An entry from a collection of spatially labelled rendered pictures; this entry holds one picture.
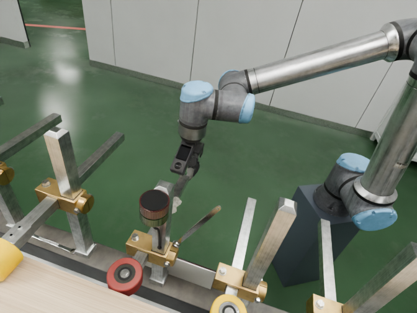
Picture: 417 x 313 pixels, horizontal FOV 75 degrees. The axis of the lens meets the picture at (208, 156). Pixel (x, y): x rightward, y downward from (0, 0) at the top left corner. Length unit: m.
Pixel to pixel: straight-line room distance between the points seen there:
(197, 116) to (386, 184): 0.71
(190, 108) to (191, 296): 0.55
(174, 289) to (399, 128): 0.84
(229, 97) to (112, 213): 1.38
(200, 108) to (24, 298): 0.60
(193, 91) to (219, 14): 2.41
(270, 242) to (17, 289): 0.54
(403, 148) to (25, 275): 1.08
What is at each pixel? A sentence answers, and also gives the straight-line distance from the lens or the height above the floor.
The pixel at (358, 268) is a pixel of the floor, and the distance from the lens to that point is 2.15.
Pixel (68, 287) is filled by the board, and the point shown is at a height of 0.90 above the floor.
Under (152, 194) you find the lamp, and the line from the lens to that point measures 0.57.
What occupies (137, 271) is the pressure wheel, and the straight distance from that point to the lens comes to 0.70.
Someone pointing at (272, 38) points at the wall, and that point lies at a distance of 3.11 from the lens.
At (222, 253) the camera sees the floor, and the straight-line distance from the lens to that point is 1.82.
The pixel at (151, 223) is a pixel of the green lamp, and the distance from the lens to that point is 0.57.
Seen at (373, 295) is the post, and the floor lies 1.00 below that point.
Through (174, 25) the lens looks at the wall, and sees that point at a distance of 3.32.
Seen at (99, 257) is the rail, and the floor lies 0.70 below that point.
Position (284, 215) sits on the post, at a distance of 0.54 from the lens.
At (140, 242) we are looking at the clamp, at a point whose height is 0.87.
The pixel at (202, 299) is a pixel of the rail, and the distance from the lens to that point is 0.91.
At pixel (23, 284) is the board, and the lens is 0.75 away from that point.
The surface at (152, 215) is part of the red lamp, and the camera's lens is 0.55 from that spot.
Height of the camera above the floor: 1.53
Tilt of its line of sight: 39 degrees down
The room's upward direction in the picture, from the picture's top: 10 degrees clockwise
